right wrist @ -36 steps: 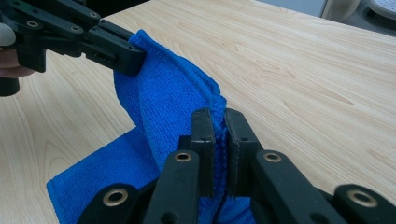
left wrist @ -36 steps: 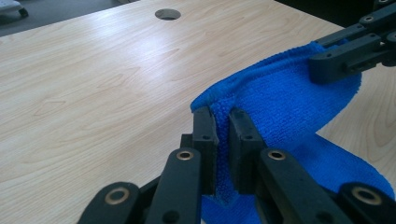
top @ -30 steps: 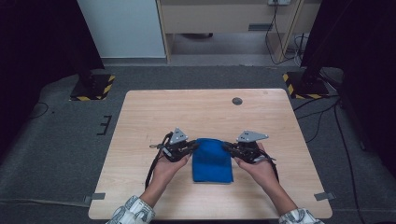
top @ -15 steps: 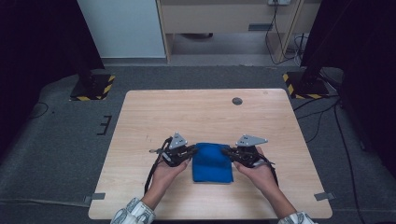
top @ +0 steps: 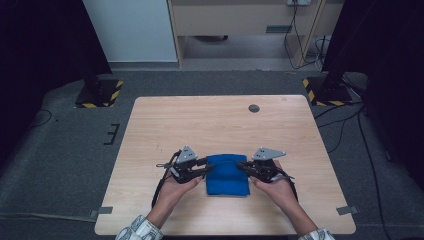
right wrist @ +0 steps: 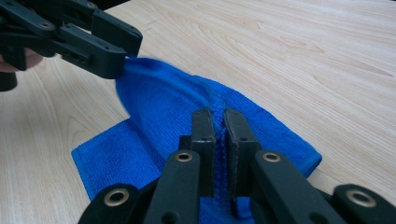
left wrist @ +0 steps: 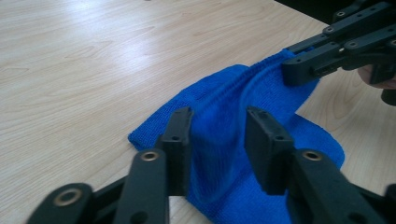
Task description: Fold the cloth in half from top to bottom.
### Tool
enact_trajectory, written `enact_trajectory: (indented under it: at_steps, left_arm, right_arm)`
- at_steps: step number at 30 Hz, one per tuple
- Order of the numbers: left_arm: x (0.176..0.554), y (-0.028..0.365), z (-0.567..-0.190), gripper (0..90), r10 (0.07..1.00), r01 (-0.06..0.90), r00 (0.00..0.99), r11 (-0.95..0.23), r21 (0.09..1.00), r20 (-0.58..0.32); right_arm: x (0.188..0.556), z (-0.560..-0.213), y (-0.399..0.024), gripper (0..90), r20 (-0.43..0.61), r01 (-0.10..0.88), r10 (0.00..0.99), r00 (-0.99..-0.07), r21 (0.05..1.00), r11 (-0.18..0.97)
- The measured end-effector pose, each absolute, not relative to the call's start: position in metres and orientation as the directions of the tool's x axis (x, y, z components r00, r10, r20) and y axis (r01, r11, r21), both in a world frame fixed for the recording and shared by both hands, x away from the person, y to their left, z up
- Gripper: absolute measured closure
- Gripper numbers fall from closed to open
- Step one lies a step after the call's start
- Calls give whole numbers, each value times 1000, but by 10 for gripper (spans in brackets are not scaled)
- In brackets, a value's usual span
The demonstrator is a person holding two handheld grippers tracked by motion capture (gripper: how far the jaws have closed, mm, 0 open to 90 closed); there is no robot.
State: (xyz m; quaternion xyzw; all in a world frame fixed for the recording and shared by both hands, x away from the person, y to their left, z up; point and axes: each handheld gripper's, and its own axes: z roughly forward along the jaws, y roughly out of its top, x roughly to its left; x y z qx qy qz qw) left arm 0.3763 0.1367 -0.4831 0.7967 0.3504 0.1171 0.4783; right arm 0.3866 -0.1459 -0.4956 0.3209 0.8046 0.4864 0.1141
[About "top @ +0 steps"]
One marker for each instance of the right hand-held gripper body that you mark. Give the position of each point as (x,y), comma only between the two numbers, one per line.
(265,165)

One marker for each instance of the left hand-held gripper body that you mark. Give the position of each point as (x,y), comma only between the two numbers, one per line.
(185,166)

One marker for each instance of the blue cloth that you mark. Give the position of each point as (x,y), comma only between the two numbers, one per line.
(227,176)

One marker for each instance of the person's left hand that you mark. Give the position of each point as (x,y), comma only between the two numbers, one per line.
(175,193)

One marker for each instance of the person's right hand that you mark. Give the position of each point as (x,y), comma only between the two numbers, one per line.
(278,191)

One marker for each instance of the grey round table grommet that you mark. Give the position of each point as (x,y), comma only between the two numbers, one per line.
(254,108)

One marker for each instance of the grey tape strip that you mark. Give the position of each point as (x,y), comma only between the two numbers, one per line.
(347,210)
(101,211)

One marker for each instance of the black stand base hazard tape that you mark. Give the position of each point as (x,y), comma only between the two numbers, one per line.
(100,95)
(328,93)

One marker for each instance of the dark round base under desk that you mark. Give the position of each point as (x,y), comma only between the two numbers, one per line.
(210,38)

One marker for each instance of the white panel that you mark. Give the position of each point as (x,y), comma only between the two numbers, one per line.
(130,30)

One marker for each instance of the black curtain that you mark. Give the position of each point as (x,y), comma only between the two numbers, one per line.
(390,66)
(43,60)

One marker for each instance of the white power strip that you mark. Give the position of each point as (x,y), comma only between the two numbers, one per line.
(299,2)

